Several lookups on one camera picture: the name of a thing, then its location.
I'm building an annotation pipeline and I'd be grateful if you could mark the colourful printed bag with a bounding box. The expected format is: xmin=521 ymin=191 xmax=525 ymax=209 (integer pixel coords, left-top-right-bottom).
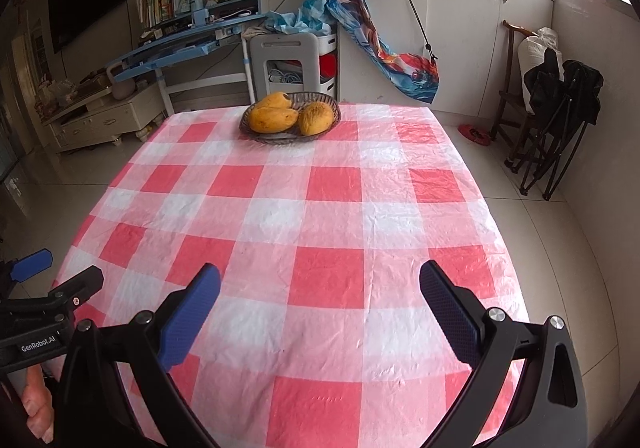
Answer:
xmin=327 ymin=0 xmax=441 ymax=105

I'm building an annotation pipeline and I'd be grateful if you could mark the yellow mango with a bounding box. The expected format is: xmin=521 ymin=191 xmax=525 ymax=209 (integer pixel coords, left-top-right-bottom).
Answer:
xmin=298 ymin=101 xmax=333 ymax=136
xmin=249 ymin=107 xmax=300 ymax=134
xmin=255 ymin=92 xmax=292 ymax=110

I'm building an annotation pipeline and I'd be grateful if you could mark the row of books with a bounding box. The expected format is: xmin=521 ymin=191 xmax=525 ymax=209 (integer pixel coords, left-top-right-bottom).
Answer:
xmin=134 ymin=0 xmax=176 ymax=26

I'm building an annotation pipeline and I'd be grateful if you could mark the black bag strap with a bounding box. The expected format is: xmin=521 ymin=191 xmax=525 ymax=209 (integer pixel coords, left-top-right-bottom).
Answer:
xmin=350 ymin=0 xmax=438 ymax=63

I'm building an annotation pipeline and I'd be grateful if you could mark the white cabinet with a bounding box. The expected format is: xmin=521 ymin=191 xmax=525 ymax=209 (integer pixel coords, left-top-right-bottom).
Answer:
xmin=332 ymin=0 xmax=556 ymax=119

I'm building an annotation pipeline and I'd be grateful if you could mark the dark woven fruit basket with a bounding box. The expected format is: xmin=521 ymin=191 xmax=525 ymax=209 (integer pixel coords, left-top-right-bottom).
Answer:
xmin=239 ymin=92 xmax=342 ymax=145

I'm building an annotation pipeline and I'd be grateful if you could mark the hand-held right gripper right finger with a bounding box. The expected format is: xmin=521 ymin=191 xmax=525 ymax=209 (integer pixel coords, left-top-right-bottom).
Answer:
xmin=418 ymin=259 xmax=590 ymax=448

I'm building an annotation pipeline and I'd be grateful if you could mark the dark wooden chair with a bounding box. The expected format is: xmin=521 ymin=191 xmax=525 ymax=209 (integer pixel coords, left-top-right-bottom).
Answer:
xmin=492 ymin=20 xmax=538 ymax=154

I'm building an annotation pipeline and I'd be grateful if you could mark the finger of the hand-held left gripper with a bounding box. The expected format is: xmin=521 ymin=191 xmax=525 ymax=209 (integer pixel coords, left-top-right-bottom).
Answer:
xmin=0 ymin=249 xmax=54 ymax=299
xmin=0 ymin=265 xmax=105 ymax=314

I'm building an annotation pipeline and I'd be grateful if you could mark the cream TV cabinet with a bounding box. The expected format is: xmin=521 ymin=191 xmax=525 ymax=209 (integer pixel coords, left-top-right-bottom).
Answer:
xmin=42 ymin=78 xmax=166 ymax=154

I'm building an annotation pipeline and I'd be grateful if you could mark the blue white plastic bag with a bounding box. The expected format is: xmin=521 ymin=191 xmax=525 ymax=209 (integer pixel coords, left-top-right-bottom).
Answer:
xmin=265 ymin=0 xmax=333 ymax=36

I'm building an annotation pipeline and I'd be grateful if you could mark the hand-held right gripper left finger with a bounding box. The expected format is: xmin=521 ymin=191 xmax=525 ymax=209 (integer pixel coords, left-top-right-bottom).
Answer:
xmin=49 ymin=263 xmax=222 ymax=448

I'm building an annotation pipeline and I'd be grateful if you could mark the blue study desk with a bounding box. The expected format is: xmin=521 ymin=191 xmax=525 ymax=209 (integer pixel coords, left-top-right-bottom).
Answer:
xmin=107 ymin=0 xmax=271 ymax=114

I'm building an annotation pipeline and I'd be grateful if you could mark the pink kettlebell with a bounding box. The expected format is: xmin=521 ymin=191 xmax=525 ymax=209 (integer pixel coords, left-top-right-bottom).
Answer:
xmin=106 ymin=64 xmax=136 ymax=100

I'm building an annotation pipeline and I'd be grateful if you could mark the person's left hand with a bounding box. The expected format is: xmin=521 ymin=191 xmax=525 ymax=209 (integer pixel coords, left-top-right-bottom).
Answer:
xmin=25 ymin=368 xmax=54 ymax=435

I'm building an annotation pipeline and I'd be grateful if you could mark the white stuffed bag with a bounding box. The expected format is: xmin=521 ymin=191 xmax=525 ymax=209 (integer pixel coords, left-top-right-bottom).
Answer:
xmin=517 ymin=27 xmax=563 ymax=101

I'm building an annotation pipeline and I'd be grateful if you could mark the white plastic stool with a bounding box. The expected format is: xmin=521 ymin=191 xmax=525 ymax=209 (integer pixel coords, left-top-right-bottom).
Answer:
xmin=248 ymin=33 xmax=341 ymax=105

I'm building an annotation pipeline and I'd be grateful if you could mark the black folding chair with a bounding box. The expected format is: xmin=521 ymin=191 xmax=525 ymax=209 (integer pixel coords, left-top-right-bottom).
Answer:
xmin=505 ymin=48 xmax=605 ymax=201

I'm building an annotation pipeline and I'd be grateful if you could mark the pink white checked tablecloth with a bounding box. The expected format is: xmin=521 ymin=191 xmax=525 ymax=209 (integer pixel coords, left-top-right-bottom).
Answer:
xmin=52 ymin=103 xmax=531 ymax=448

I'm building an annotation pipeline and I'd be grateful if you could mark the red plastic container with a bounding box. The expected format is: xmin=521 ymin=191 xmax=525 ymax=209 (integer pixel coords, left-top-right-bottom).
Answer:
xmin=319 ymin=53 xmax=338 ymax=84

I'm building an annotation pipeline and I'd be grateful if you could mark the red slipper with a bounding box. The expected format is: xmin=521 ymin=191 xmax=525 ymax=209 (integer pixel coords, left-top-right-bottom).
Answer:
xmin=459 ymin=123 xmax=493 ymax=145

